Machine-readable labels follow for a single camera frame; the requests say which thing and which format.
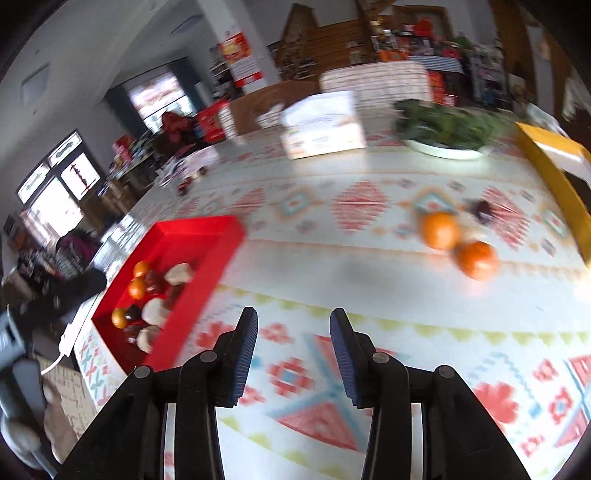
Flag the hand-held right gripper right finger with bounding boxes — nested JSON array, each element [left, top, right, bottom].
[[329, 308, 533, 480]]

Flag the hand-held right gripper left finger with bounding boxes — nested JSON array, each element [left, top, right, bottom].
[[54, 306, 259, 480]]

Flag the red rectangular box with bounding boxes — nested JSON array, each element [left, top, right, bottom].
[[91, 215, 247, 372]]

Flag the patterned tablecloth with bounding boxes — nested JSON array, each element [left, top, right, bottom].
[[74, 106, 591, 480]]

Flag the white tissue box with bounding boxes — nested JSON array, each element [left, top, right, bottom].
[[279, 90, 368, 160]]

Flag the white oval plate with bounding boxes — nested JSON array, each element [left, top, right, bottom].
[[406, 138, 492, 161]]

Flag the grey slipper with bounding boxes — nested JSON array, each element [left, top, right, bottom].
[[0, 415, 47, 467]]

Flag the red gift box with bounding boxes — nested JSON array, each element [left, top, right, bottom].
[[196, 102, 232, 144]]

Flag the red cloth bundle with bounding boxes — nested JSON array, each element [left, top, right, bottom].
[[159, 111, 197, 148]]

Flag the green spinach leaves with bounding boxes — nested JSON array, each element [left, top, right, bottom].
[[394, 99, 515, 151]]

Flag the decorated window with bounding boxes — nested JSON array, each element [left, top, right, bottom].
[[16, 131, 105, 227]]

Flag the yellow cardboard tray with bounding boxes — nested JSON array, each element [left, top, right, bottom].
[[515, 122, 591, 266]]

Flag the glass door with curtains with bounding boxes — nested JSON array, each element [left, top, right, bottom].
[[105, 58, 199, 134]]

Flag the chair with patterned cover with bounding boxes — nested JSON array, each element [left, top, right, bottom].
[[320, 60, 430, 104]]

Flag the stack of red gift boxes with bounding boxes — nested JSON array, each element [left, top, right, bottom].
[[427, 69, 460, 107]]

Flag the metal storage rack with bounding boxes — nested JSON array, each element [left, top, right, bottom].
[[471, 41, 506, 107]]

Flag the cluttered side table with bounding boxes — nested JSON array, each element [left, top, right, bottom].
[[369, 18, 465, 75]]

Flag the white cable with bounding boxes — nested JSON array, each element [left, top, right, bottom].
[[41, 320, 78, 374]]

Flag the red wall calendar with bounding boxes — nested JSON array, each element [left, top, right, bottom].
[[219, 30, 264, 88]]

